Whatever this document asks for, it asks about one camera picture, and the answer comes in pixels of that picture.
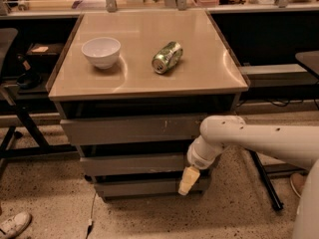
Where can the grey top drawer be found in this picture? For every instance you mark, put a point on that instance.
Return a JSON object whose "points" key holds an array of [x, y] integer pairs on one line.
{"points": [[132, 129]]}

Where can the black chair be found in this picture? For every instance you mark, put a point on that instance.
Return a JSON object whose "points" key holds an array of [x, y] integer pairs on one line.
{"points": [[7, 37]]}

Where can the black box on shelf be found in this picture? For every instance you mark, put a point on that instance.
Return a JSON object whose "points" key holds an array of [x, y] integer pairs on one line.
{"points": [[43, 57]]}

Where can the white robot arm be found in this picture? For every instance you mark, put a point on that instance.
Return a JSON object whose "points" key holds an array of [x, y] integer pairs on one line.
{"points": [[294, 144]]}

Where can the black table leg frame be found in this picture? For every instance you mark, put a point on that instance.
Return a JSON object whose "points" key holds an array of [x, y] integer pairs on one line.
{"points": [[273, 170]]}

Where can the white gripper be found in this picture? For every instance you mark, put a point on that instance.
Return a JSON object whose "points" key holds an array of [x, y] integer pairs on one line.
{"points": [[200, 162]]}

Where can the green soda can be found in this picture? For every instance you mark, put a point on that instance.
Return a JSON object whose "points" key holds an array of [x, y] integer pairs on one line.
{"points": [[167, 57]]}

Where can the grey bottom drawer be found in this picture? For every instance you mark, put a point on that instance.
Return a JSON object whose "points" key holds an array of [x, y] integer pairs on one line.
{"points": [[139, 187]]}

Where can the white bowl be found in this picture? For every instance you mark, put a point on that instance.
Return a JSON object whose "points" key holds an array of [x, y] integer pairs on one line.
{"points": [[102, 52]]}

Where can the tan shoe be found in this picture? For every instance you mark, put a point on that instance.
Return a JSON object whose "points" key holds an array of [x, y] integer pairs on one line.
{"points": [[297, 182]]}

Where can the black side table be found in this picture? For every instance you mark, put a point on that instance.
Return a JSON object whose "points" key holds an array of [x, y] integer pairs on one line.
{"points": [[309, 61]]}

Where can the white sneaker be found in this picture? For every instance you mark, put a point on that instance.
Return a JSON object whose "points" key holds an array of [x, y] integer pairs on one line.
{"points": [[15, 225]]}

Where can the grey drawer cabinet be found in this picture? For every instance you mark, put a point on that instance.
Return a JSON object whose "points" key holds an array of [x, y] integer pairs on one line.
{"points": [[205, 80]]}

